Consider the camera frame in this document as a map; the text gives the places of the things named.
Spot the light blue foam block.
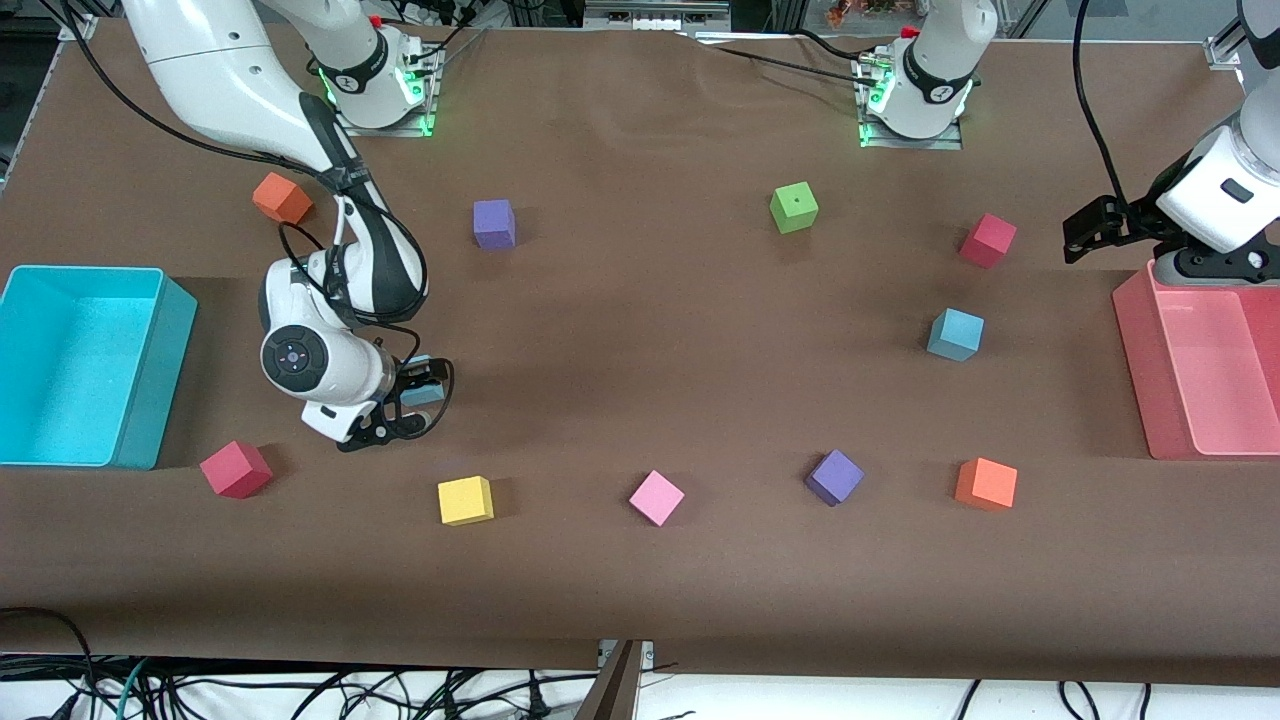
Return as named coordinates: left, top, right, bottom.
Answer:
left=926, top=308, right=985, bottom=363
left=400, top=354, right=447, bottom=409

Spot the red foam block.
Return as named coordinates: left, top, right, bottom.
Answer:
left=199, top=440, right=274, bottom=499
left=959, top=213, right=1018, bottom=269

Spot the yellow foam block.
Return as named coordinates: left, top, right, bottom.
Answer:
left=437, top=475, right=495, bottom=527

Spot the purple foam block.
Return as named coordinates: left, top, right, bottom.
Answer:
left=473, top=199, right=517, bottom=251
left=805, top=449, right=865, bottom=507

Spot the pink plastic bin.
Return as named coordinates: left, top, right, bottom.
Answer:
left=1112, top=260, right=1280, bottom=461

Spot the orange foam block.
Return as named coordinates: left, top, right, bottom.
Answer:
left=252, top=172, right=314, bottom=227
left=954, top=457, right=1019, bottom=512

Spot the pink foam block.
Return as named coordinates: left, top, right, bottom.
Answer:
left=629, top=469, right=686, bottom=528

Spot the brown table cover sheet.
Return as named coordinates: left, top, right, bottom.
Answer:
left=0, top=18, right=1280, bottom=691

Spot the green foam block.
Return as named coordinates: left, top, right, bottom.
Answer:
left=770, top=181, right=820, bottom=235

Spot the cyan plastic bin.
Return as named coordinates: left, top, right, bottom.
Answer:
left=0, top=265, right=198, bottom=471

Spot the brown table support bar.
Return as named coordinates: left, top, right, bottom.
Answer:
left=575, top=640, right=644, bottom=720

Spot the grey background device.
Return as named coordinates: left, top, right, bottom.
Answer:
left=583, top=0, right=731, bottom=31

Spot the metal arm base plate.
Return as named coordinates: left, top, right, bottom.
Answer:
left=335, top=105, right=437, bottom=139
left=858, top=118, right=965, bottom=152

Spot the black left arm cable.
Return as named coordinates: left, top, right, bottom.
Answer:
left=1072, top=0, right=1131, bottom=209

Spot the aluminium frame profile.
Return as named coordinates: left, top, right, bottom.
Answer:
left=1205, top=0, right=1263, bottom=67

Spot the black table cable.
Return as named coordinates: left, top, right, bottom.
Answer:
left=712, top=44, right=883, bottom=87
left=793, top=28, right=877, bottom=63

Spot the black base cable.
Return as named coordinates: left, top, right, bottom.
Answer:
left=405, top=10, right=491, bottom=71

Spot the metal table bracket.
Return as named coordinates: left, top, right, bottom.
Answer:
left=598, top=640, right=656, bottom=673

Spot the teal floor cable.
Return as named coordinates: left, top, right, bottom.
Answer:
left=113, top=658, right=153, bottom=720

